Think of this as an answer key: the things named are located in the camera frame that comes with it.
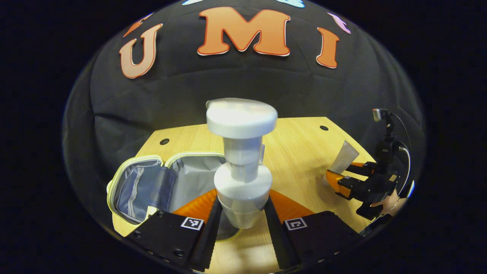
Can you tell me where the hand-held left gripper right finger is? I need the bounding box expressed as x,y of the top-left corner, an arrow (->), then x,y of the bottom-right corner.
264,189 -> 363,271

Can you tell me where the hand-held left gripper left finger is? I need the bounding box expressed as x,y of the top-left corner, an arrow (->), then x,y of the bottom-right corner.
126,189 -> 223,272

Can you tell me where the white skin care tube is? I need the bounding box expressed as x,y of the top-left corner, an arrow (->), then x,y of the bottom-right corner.
326,140 -> 360,176

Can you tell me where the white pump bottle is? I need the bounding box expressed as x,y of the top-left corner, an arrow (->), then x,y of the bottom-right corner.
205,98 -> 279,230

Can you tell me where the thin white cable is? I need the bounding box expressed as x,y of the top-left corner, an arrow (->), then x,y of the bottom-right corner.
398,146 -> 412,191

